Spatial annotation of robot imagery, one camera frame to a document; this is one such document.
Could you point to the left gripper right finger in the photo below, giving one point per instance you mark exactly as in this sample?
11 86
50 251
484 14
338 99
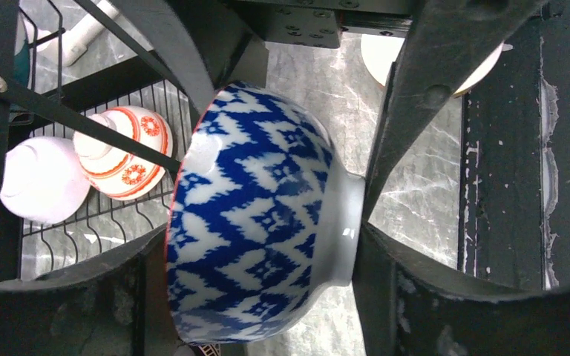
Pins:
410 304

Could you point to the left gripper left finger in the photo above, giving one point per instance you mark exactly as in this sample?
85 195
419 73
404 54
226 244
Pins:
112 304

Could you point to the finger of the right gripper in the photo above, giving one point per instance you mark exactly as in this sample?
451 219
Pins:
204 44

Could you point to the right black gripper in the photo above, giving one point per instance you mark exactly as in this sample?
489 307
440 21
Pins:
447 42

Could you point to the orange zigzag bowl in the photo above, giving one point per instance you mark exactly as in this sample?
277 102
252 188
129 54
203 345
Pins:
114 172

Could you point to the red geometric pattern bowl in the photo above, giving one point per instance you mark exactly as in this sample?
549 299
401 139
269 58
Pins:
264 218

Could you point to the black wire dish rack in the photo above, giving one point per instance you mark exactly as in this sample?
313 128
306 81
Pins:
108 75

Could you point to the teal white bowl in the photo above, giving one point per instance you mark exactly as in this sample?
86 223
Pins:
21 69

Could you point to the black blue banded bowl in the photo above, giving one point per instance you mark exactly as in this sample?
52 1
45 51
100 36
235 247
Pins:
207 350

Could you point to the white pvc pipe frame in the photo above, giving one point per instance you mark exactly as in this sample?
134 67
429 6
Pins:
75 41

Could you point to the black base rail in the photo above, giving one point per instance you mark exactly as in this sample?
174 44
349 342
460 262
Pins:
514 226

